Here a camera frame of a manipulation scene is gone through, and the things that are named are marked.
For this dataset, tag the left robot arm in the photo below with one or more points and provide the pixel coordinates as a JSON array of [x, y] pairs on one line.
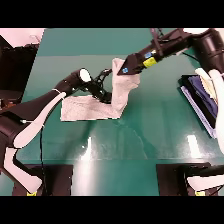
[[31, 110]]

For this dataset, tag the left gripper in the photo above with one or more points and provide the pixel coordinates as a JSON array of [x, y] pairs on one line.
[[98, 90]]

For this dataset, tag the white garment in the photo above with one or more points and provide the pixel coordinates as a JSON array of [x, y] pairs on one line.
[[100, 108]]

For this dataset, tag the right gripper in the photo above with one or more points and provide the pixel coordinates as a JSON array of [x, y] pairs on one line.
[[146, 58]]

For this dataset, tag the black garment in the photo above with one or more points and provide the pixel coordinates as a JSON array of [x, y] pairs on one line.
[[195, 96]]

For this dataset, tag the pale purple garment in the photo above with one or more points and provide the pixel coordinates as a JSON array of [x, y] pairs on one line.
[[198, 111]]

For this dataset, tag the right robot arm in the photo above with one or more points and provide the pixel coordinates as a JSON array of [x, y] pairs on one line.
[[210, 43]]

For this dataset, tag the dark blue garment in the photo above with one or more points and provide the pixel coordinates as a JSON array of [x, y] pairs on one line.
[[203, 93]]

